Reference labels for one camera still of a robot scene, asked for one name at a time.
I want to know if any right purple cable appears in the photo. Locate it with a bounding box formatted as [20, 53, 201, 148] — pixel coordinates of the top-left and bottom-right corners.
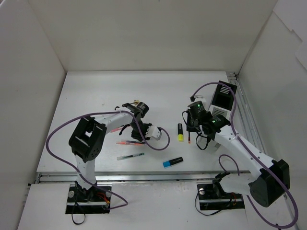
[190, 81, 299, 230]

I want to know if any green gel pen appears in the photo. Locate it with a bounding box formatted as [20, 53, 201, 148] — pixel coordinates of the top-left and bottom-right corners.
[117, 153, 144, 161]

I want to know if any blue cap highlighter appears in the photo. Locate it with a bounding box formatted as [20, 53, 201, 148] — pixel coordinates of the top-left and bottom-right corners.
[163, 157, 183, 168]

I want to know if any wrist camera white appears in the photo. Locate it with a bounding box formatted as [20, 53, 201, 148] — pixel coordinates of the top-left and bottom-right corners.
[190, 95, 207, 107]
[146, 126, 162, 140]

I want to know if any yellow cap highlighter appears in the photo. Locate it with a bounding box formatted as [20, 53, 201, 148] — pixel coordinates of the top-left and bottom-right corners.
[177, 123, 184, 142]

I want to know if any neon orange gel pen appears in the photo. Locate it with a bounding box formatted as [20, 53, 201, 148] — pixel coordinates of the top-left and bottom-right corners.
[116, 141, 145, 146]

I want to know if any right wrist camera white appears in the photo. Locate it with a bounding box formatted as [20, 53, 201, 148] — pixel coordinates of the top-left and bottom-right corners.
[190, 95, 207, 107]

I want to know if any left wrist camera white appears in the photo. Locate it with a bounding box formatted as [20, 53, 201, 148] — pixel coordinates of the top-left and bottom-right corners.
[146, 126, 162, 140]

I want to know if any white black stationery organizer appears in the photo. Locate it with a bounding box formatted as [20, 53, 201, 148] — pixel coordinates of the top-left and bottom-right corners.
[209, 81, 237, 121]

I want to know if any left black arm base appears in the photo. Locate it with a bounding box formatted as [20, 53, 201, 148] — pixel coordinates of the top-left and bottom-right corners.
[65, 185, 111, 214]

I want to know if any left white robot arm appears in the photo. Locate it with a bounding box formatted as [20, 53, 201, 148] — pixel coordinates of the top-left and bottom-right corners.
[69, 102, 153, 201]

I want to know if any orange red gel pen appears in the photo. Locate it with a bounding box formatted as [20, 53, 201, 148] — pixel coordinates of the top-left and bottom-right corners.
[188, 132, 191, 144]

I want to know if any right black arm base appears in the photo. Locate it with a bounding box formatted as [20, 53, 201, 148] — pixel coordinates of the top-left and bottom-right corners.
[194, 172, 245, 216]

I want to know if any pink red gel pen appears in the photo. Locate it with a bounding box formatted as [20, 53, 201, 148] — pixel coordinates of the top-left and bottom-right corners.
[110, 127, 122, 133]

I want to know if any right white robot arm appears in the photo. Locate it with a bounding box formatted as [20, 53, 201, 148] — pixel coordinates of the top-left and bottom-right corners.
[187, 101, 290, 207]

